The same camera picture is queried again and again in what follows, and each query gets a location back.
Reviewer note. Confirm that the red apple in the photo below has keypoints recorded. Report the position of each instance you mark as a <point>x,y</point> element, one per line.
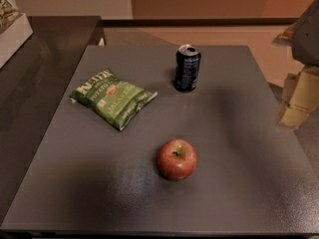
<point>176,159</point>

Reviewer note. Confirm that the dark blue soda can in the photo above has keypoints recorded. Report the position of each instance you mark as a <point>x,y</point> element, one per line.
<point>187,68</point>

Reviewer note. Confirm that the snack bag in box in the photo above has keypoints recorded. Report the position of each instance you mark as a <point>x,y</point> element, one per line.
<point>9,12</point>

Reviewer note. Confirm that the green jalapeno chip bag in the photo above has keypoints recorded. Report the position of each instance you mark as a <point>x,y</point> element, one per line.
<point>114,100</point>

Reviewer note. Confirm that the dark side table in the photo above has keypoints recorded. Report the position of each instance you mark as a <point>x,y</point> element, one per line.
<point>32,84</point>

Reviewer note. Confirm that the white box with snacks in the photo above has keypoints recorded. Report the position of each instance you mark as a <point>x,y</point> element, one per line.
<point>13,38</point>

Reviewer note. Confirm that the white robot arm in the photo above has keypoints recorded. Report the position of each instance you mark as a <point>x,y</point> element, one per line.
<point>300,95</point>

